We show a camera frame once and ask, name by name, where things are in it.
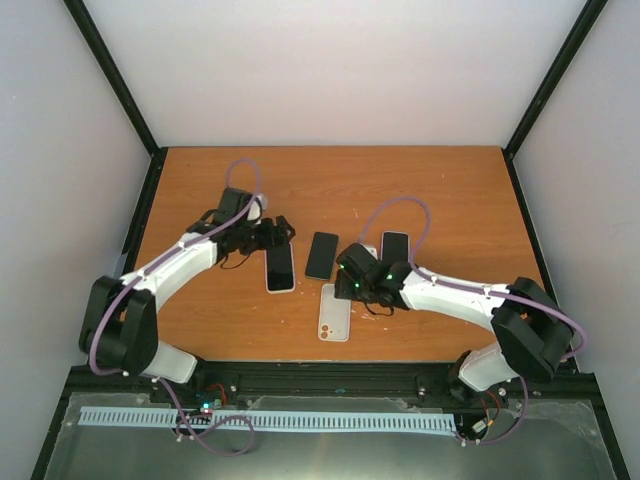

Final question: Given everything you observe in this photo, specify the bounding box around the cream phone case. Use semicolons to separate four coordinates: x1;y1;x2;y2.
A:
317;284;351;343
263;240;296;295

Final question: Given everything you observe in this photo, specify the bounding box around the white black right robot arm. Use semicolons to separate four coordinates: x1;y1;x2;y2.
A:
336;243;584;392

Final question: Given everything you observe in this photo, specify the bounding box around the light blue cable duct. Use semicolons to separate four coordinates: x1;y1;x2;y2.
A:
77;406;456;436

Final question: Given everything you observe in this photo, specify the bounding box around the black left frame post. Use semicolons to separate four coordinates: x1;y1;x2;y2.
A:
63;0;160;157

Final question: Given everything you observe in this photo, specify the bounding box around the lavender phone case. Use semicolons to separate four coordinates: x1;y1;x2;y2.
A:
379;230;412;265

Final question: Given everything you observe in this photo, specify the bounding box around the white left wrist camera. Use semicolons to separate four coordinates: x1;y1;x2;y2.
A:
247;194;268;222

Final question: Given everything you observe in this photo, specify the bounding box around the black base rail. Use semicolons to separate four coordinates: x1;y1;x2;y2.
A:
63;362;604;413

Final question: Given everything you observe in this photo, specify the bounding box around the red-edged black phone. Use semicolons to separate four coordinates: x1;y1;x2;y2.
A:
381;231;410;264

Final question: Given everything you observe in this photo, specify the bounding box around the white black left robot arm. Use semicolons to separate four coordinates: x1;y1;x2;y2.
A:
79;187;295;403

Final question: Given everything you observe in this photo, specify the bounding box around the white-edged black phone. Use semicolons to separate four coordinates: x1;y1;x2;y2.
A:
265;242;294;292

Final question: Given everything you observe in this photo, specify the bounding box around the green-edged black phone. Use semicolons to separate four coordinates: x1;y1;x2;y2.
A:
305;232;339;280

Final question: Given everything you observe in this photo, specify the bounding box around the black corner frame post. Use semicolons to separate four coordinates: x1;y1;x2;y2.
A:
503;0;611;156

